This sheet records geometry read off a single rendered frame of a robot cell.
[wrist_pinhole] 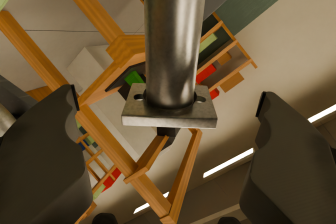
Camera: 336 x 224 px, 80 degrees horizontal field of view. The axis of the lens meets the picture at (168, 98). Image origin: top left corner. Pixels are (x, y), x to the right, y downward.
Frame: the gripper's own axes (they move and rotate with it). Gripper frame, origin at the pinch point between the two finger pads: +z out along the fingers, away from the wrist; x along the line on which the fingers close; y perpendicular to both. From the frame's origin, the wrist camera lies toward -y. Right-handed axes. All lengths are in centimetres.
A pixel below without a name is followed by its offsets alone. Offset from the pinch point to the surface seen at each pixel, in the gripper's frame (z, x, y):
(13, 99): 4.5, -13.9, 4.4
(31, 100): 5.3, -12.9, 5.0
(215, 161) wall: 448, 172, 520
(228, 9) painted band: 563, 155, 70
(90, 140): 395, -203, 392
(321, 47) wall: 480, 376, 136
